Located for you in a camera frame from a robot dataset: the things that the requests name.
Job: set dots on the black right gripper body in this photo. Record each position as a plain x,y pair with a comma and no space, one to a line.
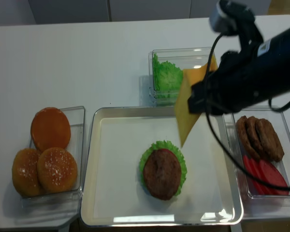
225,90

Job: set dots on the yellow cheese slice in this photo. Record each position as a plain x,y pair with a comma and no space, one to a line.
186,120

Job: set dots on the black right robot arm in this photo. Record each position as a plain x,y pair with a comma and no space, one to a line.
257,73

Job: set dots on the yellow cheese slices in container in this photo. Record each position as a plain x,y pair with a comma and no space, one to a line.
213,64

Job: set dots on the clear lettuce and cheese container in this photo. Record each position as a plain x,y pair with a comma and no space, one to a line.
185,58

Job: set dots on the brown meat patty left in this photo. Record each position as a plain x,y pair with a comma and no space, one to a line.
243,135

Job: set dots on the brown meat patty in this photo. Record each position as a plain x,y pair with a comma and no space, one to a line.
243,135
253,136
269,140

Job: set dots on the brown meat patty middle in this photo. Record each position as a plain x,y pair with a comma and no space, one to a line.
253,136

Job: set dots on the clear patty and tomato container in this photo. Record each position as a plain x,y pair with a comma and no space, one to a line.
281,128

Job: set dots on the brown meat patty right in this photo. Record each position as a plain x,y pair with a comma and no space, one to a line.
269,140

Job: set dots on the green lettuce in container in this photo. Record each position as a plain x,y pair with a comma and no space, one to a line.
167,78

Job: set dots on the red tomato slice left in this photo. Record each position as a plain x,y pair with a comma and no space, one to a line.
259,188

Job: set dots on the red tomato slice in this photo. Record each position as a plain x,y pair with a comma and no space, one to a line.
259,188
271,175
257,173

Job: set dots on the red tomato slice right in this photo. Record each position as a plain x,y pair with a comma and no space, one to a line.
271,175

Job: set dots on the red tomato slice middle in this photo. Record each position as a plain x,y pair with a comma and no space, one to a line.
257,173

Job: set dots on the green lettuce leaf on tray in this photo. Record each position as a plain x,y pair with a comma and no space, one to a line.
168,145

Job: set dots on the brown patty on tray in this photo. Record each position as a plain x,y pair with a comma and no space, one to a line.
162,175

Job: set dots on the white metal tray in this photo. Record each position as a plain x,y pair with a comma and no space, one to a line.
113,193

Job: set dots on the smooth orange bun half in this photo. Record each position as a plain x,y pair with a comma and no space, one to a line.
50,128

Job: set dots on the sesame bun top right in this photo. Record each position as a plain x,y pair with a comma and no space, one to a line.
57,170

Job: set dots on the sesame bun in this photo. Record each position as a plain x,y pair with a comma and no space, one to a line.
57,170
24,173

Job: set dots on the clear bun container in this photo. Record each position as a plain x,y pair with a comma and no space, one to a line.
76,118

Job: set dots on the sesame bun top left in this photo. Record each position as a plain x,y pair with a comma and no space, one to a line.
24,173

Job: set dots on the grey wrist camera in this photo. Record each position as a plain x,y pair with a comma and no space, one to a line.
235,19

